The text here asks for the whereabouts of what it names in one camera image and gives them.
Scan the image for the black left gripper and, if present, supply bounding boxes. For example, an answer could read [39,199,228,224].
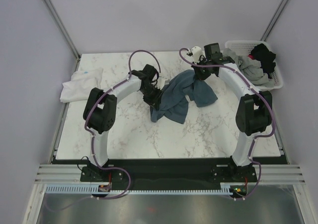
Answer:
[140,85,164,111]

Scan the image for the teal blue polo shirt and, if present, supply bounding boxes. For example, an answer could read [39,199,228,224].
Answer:
[150,70,218,124]

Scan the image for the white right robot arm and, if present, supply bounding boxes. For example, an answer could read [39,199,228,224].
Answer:
[187,43,276,181]

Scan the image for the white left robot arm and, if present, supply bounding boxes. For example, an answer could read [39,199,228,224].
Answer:
[83,64,162,181]

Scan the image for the white plastic laundry basket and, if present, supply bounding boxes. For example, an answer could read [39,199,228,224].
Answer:
[225,40,283,90]

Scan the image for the grey t shirt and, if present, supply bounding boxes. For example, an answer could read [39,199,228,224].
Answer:
[223,48,274,87]

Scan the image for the black t shirt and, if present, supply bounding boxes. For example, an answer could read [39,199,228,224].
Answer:
[250,43,276,79]

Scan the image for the white folded t shirt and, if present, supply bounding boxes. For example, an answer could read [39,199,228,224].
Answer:
[60,68,103,103]

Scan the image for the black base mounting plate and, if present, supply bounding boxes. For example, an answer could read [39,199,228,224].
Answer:
[53,157,287,191]

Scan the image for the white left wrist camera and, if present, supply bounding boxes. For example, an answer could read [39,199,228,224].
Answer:
[157,76,170,89]

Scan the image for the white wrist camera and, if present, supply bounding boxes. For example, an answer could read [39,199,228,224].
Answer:
[188,46,203,63]
[157,76,170,89]

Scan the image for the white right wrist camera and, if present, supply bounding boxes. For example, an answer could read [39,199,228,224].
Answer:
[188,46,203,63]

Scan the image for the white slotted cable duct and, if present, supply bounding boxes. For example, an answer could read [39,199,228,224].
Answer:
[46,183,236,195]

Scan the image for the aluminium frame rail right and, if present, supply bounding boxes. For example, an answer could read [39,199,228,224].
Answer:
[260,0,290,41]

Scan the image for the aluminium frame rail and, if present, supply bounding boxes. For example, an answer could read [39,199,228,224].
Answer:
[260,0,290,41]
[42,0,81,61]

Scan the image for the aluminium front frame rails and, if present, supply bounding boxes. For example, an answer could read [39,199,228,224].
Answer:
[36,164,305,184]

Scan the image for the aluminium frame rail left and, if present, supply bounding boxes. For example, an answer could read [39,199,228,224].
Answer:
[42,0,81,61]

